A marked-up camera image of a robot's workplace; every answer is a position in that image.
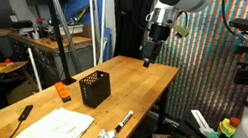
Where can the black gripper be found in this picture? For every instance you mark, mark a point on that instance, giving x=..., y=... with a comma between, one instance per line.
x=159, y=32

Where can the black perforated box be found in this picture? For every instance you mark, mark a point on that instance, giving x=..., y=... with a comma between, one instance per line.
x=95, y=90

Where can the black curtain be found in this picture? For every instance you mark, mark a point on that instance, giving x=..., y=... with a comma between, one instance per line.
x=129, y=17

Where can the colourful striped backdrop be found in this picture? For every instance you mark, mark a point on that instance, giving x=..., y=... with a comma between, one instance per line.
x=211, y=64

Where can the black marker white label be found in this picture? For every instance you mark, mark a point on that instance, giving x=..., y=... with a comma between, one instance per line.
x=125, y=119

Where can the white plastic bin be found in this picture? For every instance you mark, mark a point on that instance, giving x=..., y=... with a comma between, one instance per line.
x=73, y=29

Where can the grey aluminium pole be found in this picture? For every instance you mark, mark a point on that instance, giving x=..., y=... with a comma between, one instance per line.
x=68, y=37

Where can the black pole with base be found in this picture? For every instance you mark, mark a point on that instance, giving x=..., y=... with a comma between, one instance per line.
x=59, y=39

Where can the crumpled silver foil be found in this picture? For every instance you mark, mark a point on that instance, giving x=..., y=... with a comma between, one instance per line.
x=106, y=136

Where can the orange block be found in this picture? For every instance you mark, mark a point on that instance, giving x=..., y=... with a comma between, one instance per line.
x=63, y=92

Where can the wooden workbench grey cabinet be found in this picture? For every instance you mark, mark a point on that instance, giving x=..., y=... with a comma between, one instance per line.
x=49, y=47

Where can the yellow red emergency stop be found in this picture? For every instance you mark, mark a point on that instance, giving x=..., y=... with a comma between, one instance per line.
x=228, y=127

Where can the short white pole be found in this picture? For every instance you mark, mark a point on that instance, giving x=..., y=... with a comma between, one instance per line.
x=34, y=70

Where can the black case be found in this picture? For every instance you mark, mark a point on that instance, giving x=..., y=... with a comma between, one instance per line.
x=22, y=24

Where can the flat black device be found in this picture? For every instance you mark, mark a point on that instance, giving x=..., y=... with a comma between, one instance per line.
x=25, y=113

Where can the orange yellow items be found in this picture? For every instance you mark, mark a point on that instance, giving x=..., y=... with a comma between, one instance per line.
x=3, y=65

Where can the round wooden stool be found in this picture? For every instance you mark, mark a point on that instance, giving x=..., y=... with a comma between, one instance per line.
x=2, y=68

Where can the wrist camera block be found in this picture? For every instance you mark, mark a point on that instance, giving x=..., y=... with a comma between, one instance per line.
x=181, y=31

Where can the white plastic bracket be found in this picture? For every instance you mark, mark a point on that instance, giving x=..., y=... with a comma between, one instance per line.
x=202, y=123

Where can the black exterior camera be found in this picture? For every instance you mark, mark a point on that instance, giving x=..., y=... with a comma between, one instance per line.
x=246, y=24

